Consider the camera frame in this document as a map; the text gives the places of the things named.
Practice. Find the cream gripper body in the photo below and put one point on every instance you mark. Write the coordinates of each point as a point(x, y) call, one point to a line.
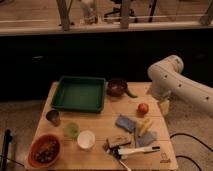
point(164, 107)

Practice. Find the red apple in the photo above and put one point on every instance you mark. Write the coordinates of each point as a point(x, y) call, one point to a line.
point(143, 108)

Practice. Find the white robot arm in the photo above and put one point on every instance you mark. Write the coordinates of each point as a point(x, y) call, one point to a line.
point(167, 78)

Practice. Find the white paper cup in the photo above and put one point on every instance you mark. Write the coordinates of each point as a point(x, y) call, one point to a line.
point(86, 139)

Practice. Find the green plastic cup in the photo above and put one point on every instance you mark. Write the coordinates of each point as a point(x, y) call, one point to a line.
point(71, 130)

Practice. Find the metal cup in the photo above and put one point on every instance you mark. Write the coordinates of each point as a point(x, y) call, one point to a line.
point(53, 117)

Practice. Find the green chili pepper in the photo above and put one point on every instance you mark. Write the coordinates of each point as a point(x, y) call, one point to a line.
point(130, 94)

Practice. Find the blue sponge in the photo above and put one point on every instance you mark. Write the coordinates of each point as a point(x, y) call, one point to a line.
point(125, 123)

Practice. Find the dark brown bowl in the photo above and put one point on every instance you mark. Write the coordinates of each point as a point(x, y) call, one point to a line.
point(116, 87)

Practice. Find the brown wooden block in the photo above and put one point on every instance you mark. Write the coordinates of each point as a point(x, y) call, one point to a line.
point(118, 140)

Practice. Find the green plastic tray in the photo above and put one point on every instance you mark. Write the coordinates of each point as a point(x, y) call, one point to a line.
point(79, 94)

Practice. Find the orange bowl with food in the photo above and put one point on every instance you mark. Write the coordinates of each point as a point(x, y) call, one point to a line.
point(44, 152)

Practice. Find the black stand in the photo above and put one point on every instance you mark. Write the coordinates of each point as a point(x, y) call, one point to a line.
point(3, 156)

